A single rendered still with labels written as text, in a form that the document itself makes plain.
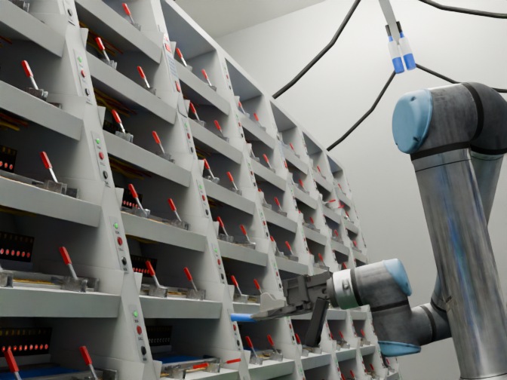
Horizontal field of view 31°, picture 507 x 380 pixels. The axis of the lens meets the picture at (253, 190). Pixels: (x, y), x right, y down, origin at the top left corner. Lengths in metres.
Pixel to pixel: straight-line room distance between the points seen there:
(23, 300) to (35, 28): 0.63
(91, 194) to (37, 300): 0.41
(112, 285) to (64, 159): 0.29
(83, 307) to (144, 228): 0.45
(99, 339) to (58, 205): 0.31
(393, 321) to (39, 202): 0.86
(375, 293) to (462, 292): 0.39
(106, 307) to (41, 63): 0.56
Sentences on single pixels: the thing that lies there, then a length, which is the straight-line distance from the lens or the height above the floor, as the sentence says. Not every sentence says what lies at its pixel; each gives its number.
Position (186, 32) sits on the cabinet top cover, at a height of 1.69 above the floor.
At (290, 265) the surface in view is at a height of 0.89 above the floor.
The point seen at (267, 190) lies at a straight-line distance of 3.98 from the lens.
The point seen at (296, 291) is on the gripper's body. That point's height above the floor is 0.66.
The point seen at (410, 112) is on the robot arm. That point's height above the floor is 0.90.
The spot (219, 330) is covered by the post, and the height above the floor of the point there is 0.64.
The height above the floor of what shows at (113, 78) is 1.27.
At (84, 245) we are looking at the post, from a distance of 1.92.
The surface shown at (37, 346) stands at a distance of 1.86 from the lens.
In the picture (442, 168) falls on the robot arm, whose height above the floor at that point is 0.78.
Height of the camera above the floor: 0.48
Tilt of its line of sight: 12 degrees up
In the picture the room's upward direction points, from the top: 14 degrees counter-clockwise
